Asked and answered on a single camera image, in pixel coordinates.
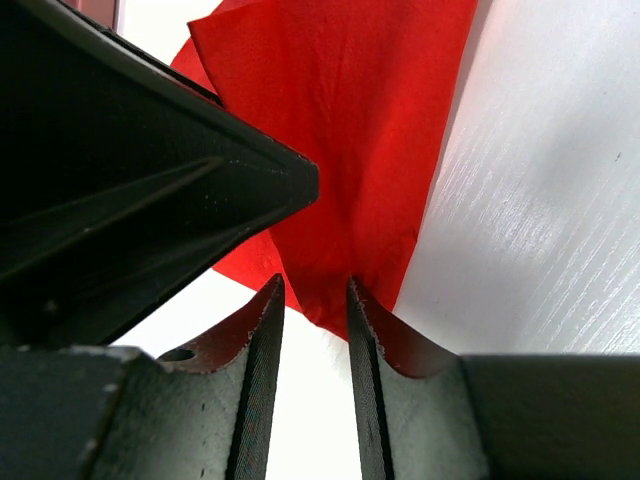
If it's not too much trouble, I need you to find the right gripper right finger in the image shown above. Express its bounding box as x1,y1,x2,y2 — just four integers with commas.
346,279,639,479

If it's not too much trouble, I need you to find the brown utensil tray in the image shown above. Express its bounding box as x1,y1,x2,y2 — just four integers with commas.
65,0,120,31

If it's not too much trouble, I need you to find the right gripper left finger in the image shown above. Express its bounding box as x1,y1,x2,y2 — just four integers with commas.
1,275,285,479

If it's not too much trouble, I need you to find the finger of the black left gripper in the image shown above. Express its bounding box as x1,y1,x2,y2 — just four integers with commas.
1,1,319,346

